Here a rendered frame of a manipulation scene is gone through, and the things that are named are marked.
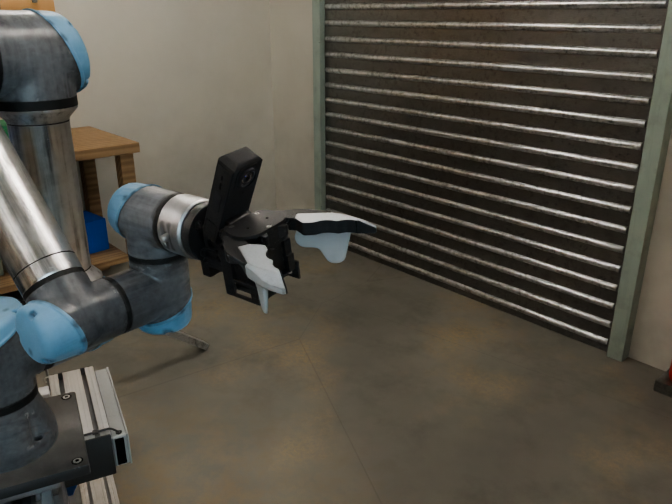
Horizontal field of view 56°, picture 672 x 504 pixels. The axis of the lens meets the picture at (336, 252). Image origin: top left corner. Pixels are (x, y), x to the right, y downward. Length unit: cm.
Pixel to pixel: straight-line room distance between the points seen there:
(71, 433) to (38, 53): 59
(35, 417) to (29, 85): 50
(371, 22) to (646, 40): 151
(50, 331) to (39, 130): 35
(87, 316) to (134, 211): 14
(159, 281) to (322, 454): 158
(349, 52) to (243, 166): 322
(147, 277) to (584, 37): 241
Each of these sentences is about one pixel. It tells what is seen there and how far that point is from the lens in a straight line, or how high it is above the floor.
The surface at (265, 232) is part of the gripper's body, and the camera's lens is 67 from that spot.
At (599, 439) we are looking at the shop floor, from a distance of 258.
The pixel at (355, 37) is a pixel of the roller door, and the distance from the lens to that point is 381.
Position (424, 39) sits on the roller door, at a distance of 346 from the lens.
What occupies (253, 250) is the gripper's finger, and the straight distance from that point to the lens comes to 64.
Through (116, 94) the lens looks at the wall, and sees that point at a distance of 399.
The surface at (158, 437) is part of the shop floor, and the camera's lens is 249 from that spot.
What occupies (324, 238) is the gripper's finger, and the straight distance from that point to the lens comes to 71.
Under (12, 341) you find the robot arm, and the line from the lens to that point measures 104.
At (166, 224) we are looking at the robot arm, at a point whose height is 123.
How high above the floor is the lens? 146
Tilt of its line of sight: 21 degrees down
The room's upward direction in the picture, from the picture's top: straight up
